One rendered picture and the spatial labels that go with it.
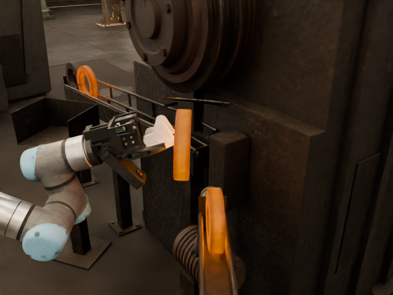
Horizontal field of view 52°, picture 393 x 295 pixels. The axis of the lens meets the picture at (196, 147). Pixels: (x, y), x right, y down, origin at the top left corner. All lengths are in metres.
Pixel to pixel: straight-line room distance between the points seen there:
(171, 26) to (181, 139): 0.40
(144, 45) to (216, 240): 0.65
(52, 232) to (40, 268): 1.19
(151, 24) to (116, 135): 0.44
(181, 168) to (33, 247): 0.32
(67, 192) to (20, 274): 1.12
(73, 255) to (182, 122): 1.32
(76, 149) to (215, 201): 0.32
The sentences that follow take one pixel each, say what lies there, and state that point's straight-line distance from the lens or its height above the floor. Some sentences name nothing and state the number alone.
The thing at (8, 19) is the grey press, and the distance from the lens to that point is 4.05.
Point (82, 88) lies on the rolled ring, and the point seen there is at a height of 0.64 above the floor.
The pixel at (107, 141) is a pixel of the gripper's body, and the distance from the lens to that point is 0.88.
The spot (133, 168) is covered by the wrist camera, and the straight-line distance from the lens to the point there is 0.91.
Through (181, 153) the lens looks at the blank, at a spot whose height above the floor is 0.92.
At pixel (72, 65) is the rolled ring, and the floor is 0.74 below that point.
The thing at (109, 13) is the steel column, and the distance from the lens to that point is 8.30.
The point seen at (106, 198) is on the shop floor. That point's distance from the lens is 2.41.
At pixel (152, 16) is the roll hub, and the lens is 1.17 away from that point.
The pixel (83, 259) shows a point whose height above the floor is 0.01.
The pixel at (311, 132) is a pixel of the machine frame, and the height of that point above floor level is 0.87.
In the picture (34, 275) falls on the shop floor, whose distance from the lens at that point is 1.99.
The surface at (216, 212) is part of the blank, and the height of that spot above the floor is 0.76.
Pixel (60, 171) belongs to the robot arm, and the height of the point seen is 0.86.
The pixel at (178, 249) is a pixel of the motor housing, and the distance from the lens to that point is 1.23.
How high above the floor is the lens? 1.28
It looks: 26 degrees down
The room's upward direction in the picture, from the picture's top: straight up
